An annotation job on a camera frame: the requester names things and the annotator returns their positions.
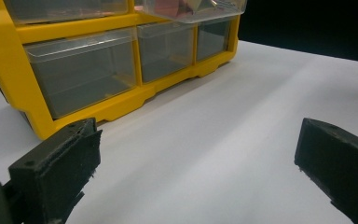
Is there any yellow black drawer organizer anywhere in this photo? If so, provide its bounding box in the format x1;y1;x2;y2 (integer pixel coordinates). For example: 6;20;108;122
0;0;249;141

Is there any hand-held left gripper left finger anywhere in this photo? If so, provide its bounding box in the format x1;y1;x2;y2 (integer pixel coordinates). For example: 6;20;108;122
7;118;103;224

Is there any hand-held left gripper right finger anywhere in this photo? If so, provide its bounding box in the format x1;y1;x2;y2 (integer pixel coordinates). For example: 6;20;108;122
294;117;358;224

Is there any single clear plastic drawer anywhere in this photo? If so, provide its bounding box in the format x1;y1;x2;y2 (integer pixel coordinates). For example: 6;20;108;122
134;0;249;24

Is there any set of clear organizer drawers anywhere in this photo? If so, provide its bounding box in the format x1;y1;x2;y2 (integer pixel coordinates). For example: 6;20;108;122
3;0;233;120

